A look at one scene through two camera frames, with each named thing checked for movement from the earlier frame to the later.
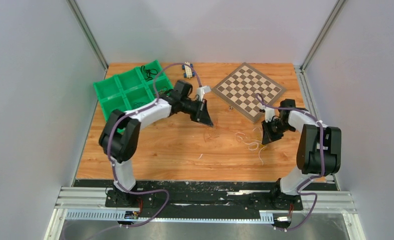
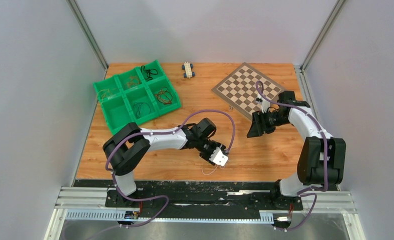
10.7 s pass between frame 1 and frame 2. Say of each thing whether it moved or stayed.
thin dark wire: stayed
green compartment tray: stayed
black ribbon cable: stayed
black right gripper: moved
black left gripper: moved
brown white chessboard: stayed
